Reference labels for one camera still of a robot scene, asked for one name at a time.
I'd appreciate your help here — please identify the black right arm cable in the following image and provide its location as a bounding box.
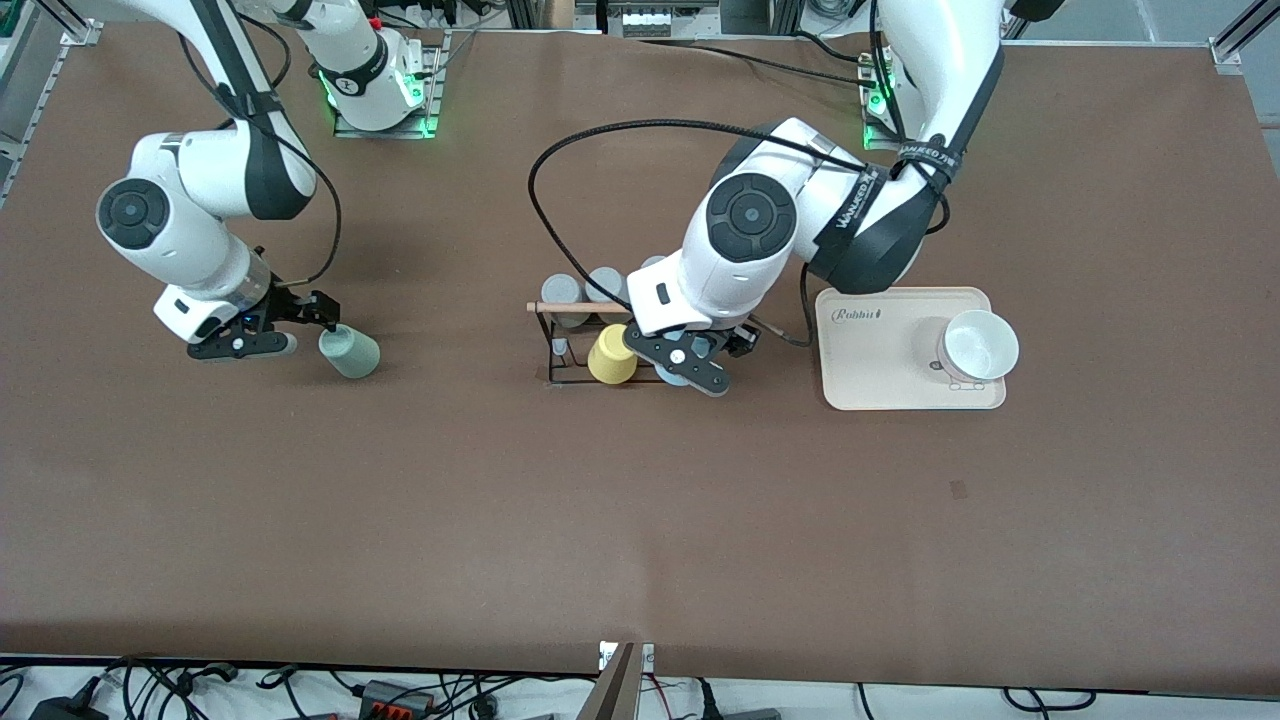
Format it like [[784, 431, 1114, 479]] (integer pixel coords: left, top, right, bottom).
[[178, 28, 344, 291]]

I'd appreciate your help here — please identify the mint green cup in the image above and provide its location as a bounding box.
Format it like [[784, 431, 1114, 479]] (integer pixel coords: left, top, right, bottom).
[[318, 324, 382, 380]]

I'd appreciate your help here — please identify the black red connector block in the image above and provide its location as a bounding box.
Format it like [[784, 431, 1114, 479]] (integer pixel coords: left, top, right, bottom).
[[358, 680, 437, 717]]

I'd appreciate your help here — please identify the yellow cup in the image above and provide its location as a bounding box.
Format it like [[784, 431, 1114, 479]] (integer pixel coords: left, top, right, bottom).
[[588, 323, 639, 385]]

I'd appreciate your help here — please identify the beige rabbit print tray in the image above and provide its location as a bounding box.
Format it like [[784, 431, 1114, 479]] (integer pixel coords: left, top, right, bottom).
[[815, 287, 1007, 412]]

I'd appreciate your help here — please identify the grey camera stand post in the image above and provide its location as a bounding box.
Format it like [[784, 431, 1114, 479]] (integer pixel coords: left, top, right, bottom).
[[578, 643, 656, 720]]

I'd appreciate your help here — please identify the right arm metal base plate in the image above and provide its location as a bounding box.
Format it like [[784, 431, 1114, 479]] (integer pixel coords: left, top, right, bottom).
[[333, 30, 443, 139]]

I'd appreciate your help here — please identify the black cable across table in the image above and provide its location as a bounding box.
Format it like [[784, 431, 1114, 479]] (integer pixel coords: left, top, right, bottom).
[[640, 30, 886, 89]]

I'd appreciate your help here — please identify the black power adapter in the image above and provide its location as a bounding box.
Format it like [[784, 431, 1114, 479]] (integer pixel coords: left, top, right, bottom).
[[28, 693, 106, 720]]

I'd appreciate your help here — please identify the white bowl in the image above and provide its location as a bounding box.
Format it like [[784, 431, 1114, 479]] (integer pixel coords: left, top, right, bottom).
[[937, 309, 1021, 385]]

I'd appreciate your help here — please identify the black wire cup rack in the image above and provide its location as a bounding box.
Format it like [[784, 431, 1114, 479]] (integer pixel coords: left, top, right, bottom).
[[527, 300, 791, 387]]

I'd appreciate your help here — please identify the grey power strip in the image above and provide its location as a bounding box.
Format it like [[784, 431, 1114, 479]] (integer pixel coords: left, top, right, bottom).
[[620, 8, 721, 39]]

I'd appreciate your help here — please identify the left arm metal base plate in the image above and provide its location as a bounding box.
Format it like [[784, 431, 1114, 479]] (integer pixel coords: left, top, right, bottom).
[[860, 45, 906, 153]]

